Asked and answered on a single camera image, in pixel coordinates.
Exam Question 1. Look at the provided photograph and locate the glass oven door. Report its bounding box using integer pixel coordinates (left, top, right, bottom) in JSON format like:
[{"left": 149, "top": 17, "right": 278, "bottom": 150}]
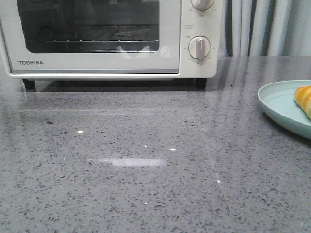
[{"left": 0, "top": 0, "right": 182, "bottom": 75}]

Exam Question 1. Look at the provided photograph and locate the golden croissant bread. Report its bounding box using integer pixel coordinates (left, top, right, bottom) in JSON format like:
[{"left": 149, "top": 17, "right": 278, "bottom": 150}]
[{"left": 294, "top": 86, "right": 311, "bottom": 119}]

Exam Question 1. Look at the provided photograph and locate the black right oven foot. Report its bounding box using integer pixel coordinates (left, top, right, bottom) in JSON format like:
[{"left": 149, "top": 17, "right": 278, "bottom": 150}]
[{"left": 196, "top": 78, "right": 207, "bottom": 89}]

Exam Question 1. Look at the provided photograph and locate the black oven foot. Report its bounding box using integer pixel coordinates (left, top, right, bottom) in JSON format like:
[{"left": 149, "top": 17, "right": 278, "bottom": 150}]
[
  {"left": 22, "top": 79, "right": 36, "bottom": 90},
  {"left": 196, "top": 78, "right": 207, "bottom": 89}
]

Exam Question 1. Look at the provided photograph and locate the black left oven foot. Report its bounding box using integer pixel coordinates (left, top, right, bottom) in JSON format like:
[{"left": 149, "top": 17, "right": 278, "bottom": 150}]
[{"left": 22, "top": 79, "right": 36, "bottom": 90}]

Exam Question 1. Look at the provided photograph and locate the white Toshiba toaster oven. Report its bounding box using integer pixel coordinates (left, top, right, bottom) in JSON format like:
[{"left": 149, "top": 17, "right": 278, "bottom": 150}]
[{"left": 0, "top": 0, "right": 223, "bottom": 81}]

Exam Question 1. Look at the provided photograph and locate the lower beige timer knob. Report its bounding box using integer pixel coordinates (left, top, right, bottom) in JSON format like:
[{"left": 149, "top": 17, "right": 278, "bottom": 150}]
[{"left": 188, "top": 36, "right": 211, "bottom": 61}]

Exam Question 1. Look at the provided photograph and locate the upper beige control knob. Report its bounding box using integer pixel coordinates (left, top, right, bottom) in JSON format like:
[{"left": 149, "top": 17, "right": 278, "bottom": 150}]
[{"left": 191, "top": 0, "right": 214, "bottom": 11}]

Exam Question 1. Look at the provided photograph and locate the grey white curtain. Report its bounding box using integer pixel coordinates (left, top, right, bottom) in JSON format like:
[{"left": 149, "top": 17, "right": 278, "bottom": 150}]
[{"left": 219, "top": 0, "right": 311, "bottom": 57}]

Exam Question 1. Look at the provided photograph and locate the light green plate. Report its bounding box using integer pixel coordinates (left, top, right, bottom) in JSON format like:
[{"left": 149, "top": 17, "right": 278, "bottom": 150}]
[{"left": 258, "top": 80, "right": 311, "bottom": 139}]

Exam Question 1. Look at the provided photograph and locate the metal wire oven rack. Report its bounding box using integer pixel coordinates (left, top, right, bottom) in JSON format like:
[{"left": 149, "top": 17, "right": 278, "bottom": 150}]
[{"left": 24, "top": 25, "right": 160, "bottom": 53}]

